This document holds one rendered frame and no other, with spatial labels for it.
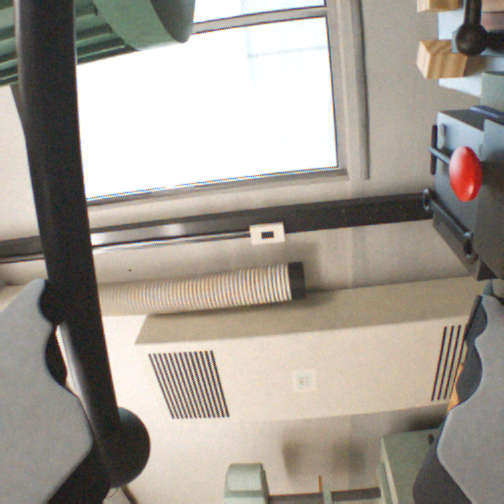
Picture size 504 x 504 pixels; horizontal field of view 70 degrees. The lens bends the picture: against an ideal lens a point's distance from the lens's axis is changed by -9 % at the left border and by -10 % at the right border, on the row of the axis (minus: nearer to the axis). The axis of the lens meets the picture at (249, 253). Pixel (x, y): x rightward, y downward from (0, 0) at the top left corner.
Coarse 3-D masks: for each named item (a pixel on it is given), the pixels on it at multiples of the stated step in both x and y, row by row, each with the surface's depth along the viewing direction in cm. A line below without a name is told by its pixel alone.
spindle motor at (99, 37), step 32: (0, 0) 14; (96, 0) 14; (128, 0) 15; (160, 0) 16; (192, 0) 21; (0, 32) 15; (96, 32) 17; (128, 32) 17; (160, 32) 17; (0, 64) 17
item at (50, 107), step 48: (48, 0) 7; (48, 48) 8; (48, 96) 8; (48, 144) 9; (48, 192) 9; (48, 240) 10; (96, 288) 11; (96, 336) 12; (96, 384) 13; (96, 432) 14; (144, 432) 15
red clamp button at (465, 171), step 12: (456, 156) 20; (468, 156) 19; (456, 168) 20; (468, 168) 19; (480, 168) 19; (456, 180) 20; (468, 180) 19; (480, 180) 19; (456, 192) 20; (468, 192) 19
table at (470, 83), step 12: (444, 12) 41; (456, 12) 38; (444, 24) 42; (456, 24) 39; (444, 36) 43; (468, 60) 38; (480, 60) 36; (492, 60) 33; (468, 72) 39; (480, 72) 36; (444, 84) 46; (456, 84) 42; (468, 84) 39; (480, 84) 37; (480, 96) 37
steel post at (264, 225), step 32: (128, 224) 163; (160, 224) 157; (192, 224) 156; (224, 224) 155; (256, 224) 154; (288, 224) 154; (320, 224) 153; (352, 224) 152; (0, 256) 167; (32, 256) 164
